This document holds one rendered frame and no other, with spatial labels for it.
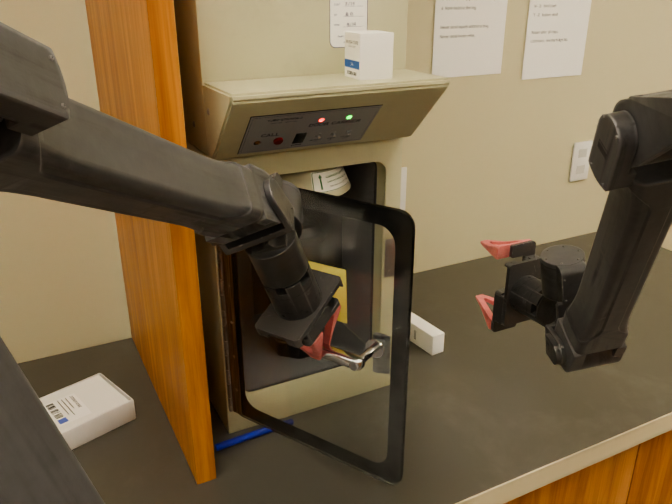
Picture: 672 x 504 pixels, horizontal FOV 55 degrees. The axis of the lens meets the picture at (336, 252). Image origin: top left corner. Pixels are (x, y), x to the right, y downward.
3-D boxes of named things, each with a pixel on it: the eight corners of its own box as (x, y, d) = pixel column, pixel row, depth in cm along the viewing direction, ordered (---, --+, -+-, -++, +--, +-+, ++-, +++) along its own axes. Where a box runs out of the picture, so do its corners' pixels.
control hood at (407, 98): (205, 156, 89) (200, 82, 85) (404, 133, 103) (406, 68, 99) (233, 177, 79) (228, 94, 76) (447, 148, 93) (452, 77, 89)
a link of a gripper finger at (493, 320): (497, 264, 107) (538, 286, 99) (493, 303, 109) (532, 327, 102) (464, 272, 104) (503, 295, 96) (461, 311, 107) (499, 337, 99)
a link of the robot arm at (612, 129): (627, 143, 50) (763, 115, 50) (598, 97, 54) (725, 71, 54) (551, 383, 84) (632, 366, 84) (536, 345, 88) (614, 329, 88)
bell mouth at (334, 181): (230, 179, 112) (228, 148, 110) (322, 167, 119) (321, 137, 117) (268, 209, 97) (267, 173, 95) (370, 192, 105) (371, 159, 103)
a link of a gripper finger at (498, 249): (501, 224, 104) (543, 243, 96) (497, 265, 107) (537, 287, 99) (467, 231, 101) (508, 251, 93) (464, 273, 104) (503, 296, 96)
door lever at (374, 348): (323, 339, 87) (323, 322, 87) (384, 359, 82) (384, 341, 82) (299, 356, 83) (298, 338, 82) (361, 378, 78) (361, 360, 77)
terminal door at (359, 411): (237, 410, 105) (220, 171, 89) (402, 486, 89) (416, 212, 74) (233, 413, 104) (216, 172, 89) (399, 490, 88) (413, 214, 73)
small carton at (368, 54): (344, 76, 91) (344, 31, 89) (376, 74, 93) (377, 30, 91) (359, 80, 87) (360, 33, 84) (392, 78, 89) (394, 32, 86)
